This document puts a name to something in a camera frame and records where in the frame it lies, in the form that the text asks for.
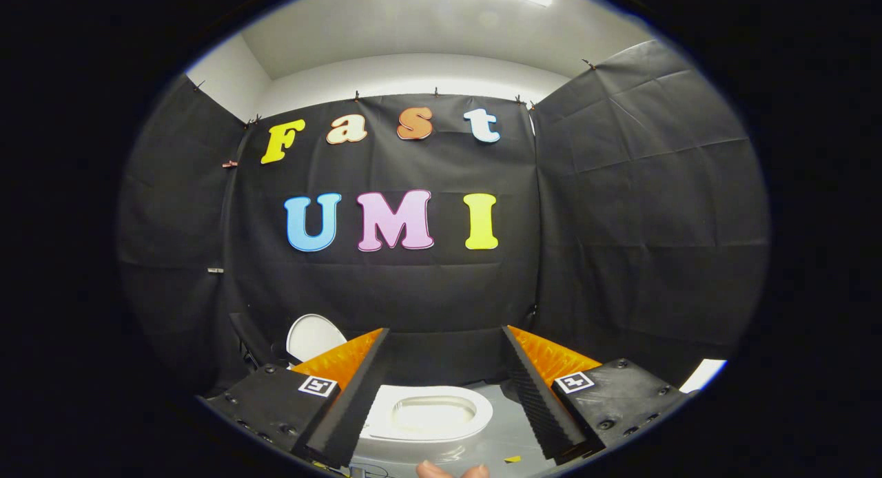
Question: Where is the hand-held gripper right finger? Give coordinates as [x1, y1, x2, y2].
[502, 325, 692, 464]

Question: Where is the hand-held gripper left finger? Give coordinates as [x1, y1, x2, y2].
[200, 329, 391, 468]

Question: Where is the white toilet lid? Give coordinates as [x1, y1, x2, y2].
[286, 314, 347, 364]

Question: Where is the white toilet bowl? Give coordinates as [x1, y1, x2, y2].
[355, 385, 494, 466]

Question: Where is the black backdrop cloth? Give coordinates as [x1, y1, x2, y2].
[117, 41, 769, 396]

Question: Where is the white flat object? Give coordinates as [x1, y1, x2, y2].
[679, 359, 728, 394]

